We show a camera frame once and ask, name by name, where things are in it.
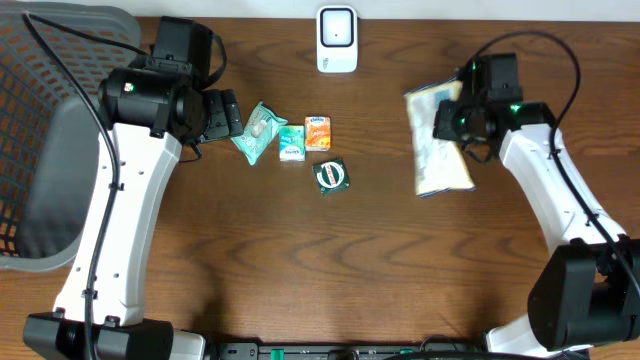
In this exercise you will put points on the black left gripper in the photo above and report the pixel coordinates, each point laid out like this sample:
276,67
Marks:
227,117

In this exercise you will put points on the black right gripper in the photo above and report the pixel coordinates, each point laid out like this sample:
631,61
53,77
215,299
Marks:
441,130

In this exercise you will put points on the mint Zappy wipes packet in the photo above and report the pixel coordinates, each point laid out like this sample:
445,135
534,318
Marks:
261,128

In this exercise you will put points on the large yellow wipes packet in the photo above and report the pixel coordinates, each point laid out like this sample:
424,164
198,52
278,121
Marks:
439,165

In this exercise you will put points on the teal tissue pack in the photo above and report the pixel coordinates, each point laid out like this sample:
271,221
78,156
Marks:
292,143

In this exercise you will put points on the orange tissue pack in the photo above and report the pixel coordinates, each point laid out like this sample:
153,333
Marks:
317,133

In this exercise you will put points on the Zam-Buk ointment tin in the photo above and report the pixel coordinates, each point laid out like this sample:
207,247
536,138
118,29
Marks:
331,176

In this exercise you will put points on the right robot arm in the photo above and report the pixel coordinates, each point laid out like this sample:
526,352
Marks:
588,293

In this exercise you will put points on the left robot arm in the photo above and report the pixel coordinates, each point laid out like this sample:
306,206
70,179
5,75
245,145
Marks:
146,113

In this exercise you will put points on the white barcode scanner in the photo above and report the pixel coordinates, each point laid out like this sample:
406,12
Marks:
337,39

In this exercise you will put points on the grey plastic mesh basket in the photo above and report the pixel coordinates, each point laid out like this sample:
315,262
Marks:
49,141

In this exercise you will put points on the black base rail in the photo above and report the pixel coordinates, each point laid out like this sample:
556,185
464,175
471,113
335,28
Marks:
254,351

